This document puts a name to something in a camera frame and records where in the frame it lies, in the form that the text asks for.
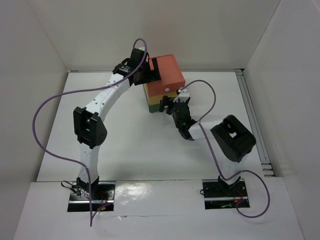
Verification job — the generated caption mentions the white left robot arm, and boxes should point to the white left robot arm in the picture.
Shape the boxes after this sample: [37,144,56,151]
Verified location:
[73,47,161,200]

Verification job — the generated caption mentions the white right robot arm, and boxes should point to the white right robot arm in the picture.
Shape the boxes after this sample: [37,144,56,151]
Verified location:
[159,96,257,196]

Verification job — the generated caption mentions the green bottom drawer unit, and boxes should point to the green bottom drawer unit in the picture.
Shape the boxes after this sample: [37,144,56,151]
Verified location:
[148,103,162,113]

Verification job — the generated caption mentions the coral top drawer unit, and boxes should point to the coral top drawer unit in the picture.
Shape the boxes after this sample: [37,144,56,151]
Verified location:
[144,54,186,97]

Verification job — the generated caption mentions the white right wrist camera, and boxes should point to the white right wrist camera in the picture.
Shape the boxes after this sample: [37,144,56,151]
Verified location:
[173,88,191,105]

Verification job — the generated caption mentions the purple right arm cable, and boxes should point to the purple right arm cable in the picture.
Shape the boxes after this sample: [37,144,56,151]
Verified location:
[178,79,271,219]

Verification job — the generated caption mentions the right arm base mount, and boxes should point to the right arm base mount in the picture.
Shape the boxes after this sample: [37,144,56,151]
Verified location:
[199,177,250,210]

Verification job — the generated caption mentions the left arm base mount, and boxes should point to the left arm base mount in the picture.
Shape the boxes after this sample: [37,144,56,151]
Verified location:
[60,180,116,213]

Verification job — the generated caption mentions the aluminium rail at table edge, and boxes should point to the aluminium rail at table edge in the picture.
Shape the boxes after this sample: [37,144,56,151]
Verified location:
[235,69,276,178]

